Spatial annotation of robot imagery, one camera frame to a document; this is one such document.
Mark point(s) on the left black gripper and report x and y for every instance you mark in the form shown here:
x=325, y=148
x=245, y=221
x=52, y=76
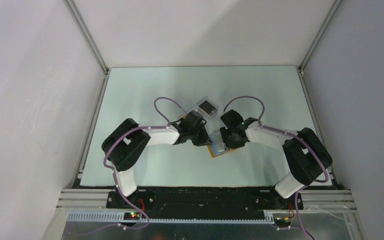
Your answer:
x=204, y=139

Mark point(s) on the aluminium frame rail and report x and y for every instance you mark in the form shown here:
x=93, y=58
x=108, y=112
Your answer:
x=301, y=69
x=97, y=56

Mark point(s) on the right aluminium frame rail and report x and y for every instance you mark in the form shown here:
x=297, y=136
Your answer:
x=301, y=69

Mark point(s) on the clear plastic card tray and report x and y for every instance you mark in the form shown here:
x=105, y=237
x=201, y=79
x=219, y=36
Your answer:
x=195, y=108

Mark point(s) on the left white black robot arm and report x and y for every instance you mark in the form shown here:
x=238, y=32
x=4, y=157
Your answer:
x=124, y=146

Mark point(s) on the orange leather card holder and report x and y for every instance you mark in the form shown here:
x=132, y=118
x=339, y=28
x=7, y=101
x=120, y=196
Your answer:
x=217, y=147

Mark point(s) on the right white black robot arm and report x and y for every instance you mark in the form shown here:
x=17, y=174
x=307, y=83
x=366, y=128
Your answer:
x=306, y=156

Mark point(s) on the left aluminium frame rail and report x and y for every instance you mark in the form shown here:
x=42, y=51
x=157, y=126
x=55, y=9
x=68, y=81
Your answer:
x=97, y=56

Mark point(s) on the black credit card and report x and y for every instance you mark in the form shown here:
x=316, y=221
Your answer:
x=207, y=107

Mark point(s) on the grey slotted cable duct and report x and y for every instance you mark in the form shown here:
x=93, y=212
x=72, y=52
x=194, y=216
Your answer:
x=122, y=217

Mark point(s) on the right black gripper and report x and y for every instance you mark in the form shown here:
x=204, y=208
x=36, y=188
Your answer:
x=227, y=143

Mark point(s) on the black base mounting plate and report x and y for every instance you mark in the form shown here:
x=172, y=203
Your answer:
x=209, y=203

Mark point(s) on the left controller circuit board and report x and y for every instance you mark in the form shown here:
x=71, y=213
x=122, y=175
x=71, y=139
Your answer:
x=132, y=216

